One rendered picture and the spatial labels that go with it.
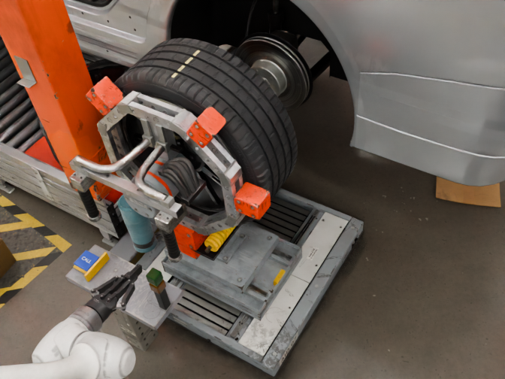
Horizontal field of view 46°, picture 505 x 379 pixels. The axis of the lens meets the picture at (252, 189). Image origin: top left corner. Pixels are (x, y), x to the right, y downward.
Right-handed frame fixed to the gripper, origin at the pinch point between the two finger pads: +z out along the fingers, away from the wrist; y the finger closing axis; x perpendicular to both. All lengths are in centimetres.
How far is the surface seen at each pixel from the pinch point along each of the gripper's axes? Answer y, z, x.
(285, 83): -13, 81, -38
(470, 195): -86, 151, 31
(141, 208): 4.5, 12.2, -16.5
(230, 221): -20.4, 26.1, -11.9
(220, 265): -3, 51, 36
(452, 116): -76, 62, -50
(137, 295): 8.6, 11.0, 23.3
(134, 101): 12, 22, -48
